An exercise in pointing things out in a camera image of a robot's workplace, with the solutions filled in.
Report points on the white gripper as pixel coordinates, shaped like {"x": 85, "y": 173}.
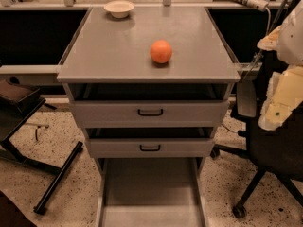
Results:
{"x": 292, "y": 42}

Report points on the orange fruit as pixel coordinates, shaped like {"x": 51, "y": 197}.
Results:
{"x": 161, "y": 51}

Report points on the grey drawer cabinet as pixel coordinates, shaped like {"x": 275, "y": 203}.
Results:
{"x": 110, "y": 59}

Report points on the middle grey drawer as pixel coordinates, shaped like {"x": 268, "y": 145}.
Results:
{"x": 148, "y": 142}

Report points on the grey drawer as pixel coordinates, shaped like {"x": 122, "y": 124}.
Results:
{"x": 148, "y": 114}
{"x": 150, "y": 192}
{"x": 148, "y": 142}

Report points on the bottom grey drawer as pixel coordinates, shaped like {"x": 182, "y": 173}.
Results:
{"x": 150, "y": 192}

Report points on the top grey drawer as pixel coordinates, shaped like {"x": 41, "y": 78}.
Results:
{"x": 148, "y": 114}

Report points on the black office chair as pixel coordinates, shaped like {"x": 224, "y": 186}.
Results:
{"x": 279, "y": 152}

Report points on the white bowl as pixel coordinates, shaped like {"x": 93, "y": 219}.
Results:
{"x": 119, "y": 9}

